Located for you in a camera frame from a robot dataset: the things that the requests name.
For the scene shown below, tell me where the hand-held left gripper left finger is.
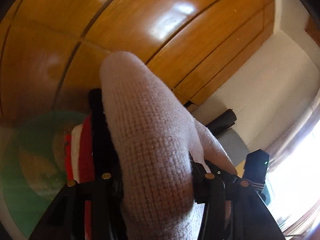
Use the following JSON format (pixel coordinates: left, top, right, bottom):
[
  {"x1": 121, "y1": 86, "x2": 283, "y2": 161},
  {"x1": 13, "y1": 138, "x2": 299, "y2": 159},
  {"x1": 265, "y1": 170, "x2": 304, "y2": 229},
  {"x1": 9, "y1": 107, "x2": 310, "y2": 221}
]
[{"x1": 30, "y1": 172, "x2": 125, "y2": 240}]

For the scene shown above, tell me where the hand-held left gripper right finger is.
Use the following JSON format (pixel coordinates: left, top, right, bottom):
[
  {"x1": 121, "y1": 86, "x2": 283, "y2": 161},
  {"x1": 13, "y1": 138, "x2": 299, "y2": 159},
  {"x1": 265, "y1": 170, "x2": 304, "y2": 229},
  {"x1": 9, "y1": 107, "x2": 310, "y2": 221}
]
[{"x1": 191, "y1": 155, "x2": 285, "y2": 240}]

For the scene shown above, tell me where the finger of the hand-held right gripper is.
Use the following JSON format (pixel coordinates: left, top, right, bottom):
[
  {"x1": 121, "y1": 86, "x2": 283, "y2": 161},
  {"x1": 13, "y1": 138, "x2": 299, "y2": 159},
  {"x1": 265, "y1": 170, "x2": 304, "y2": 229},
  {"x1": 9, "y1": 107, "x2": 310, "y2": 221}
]
[{"x1": 206, "y1": 163, "x2": 238, "y2": 182}]

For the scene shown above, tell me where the pink knit sweater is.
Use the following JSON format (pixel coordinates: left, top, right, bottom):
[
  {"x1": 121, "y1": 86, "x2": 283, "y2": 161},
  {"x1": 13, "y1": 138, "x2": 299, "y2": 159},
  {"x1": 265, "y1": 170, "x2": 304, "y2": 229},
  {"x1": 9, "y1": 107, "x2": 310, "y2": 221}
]
[{"x1": 99, "y1": 51, "x2": 238, "y2": 240}]

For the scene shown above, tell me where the grey yellow blue armchair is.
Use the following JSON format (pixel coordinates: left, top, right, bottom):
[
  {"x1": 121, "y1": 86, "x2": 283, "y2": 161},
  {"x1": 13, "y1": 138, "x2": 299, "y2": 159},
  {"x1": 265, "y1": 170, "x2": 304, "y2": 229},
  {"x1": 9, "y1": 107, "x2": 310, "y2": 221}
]
[{"x1": 217, "y1": 127, "x2": 250, "y2": 178}]

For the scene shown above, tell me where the red striped garment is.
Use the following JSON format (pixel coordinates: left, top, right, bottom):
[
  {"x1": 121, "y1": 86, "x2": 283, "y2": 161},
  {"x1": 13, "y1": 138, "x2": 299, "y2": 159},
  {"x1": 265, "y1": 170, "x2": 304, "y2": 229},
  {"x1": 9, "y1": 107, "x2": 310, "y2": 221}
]
[{"x1": 64, "y1": 89, "x2": 120, "y2": 240}]

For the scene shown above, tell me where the window behind armchair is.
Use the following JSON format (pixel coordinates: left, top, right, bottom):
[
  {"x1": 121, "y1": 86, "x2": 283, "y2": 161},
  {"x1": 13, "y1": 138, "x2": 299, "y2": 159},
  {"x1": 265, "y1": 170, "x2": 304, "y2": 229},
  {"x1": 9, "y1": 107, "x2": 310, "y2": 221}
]
[{"x1": 265, "y1": 127, "x2": 320, "y2": 220}]

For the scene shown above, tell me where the pink patterned curtain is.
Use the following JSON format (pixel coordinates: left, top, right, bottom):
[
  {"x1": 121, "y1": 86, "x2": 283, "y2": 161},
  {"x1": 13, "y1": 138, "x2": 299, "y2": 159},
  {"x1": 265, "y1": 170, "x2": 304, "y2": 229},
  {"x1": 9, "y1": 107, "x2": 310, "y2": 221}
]
[{"x1": 269, "y1": 97, "x2": 320, "y2": 173}]

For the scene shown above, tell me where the wooden wardrobe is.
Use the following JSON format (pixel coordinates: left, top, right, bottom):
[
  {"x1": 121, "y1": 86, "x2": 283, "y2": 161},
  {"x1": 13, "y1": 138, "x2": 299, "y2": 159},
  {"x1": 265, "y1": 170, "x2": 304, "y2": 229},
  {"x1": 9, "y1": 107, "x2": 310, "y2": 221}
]
[{"x1": 0, "y1": 0, "x2": 277, "y2": 128}]

